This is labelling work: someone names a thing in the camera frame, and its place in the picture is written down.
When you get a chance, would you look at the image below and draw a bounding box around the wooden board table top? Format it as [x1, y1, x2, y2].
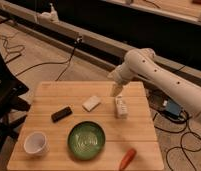
[7, 81, 164, 171]

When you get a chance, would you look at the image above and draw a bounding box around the white remote-like box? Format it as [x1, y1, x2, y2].
[115, 96, 128, 119]

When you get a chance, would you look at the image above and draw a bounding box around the long wooden ledge beam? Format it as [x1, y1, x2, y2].
[0, 0, 201, 86]

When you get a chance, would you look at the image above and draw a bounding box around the black cable bundle right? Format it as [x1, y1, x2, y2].
[147, 93, 201, 171]

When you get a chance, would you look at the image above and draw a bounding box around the orange carrot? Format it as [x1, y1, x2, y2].
[119, 148, 137, 171]

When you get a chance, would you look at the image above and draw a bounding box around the white ceramic cup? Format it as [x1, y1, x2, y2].
[23, 132, 49, 156]

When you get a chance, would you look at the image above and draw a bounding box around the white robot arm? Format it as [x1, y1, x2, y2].
[109, 48, 201, 124]

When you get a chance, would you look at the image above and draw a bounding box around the green ceramic bowl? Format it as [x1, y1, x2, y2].
[67, 121, 106, 160]

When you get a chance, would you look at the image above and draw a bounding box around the blue power box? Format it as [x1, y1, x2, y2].
[163, 99, 182, 118]

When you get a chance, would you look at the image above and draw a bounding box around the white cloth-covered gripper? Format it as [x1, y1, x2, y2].
[108, 65, 133, 97]

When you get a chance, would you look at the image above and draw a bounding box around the black floor cable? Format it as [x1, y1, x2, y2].
[14, 39, 82, 82]

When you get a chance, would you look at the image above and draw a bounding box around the black rectangular block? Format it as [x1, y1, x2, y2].
[51, 107, 72, 123]

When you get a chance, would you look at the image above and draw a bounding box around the white sponge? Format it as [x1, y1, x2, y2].
[82, 96, 101, 112]

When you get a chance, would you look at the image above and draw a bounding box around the white object on ledge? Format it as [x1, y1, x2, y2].
[40, 4, 59, 22]

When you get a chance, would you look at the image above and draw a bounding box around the black chair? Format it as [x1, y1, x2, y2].
[0, 53, 30, 152]

